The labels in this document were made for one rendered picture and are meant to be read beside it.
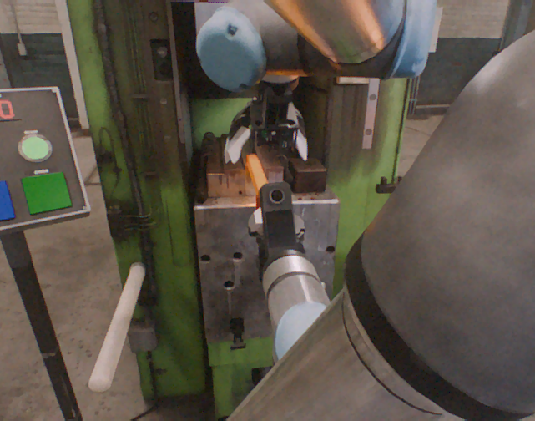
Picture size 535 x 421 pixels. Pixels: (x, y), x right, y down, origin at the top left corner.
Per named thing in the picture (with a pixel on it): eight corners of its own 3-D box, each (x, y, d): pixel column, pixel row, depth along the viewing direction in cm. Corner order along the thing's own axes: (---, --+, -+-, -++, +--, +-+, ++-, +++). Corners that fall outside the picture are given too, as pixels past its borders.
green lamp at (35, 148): (47, 159, 73) (41, 139, 71) (22, 160, 72) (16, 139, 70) (52, 155, 76) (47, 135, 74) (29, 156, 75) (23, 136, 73)
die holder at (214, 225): (329, 332, 112) (341, 200, 93) (205, 343, 107) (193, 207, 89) (293, 243, 162) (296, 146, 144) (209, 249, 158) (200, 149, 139)
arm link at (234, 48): (285, 17, 30) (325, -28, 36) (177, 22, 34) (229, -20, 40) (296, 102, 35) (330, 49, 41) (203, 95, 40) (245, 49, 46)
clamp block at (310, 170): (325, 191, 98) (327, 169, 96) (295, 193, 97) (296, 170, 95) (315, 177, 109) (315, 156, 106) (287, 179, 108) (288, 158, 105)
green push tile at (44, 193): (72, 205, 74) (63, 170, 74) (30, 214, 71) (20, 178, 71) (72, 207, 75) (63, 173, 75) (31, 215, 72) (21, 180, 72)
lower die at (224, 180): (282, 194, 97) (283, 164, 93) (208, 197, 95) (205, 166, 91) (263, 153, 135) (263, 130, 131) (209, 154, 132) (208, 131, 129)
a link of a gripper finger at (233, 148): (214, 174, 63) (245, 142, 58) (213, 151, 67) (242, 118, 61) (229, 180, 65) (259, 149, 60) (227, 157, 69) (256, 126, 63)
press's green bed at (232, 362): (318, 428, 131) (327, 331, 112) (216, 442, 127) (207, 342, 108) (290, 324, 181) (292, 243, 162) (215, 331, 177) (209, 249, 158)
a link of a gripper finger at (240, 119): (221, 137, 62) (252, 102, 57) (221, 131, 63) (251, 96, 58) (243, 148, 65) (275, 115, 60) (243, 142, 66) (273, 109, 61)
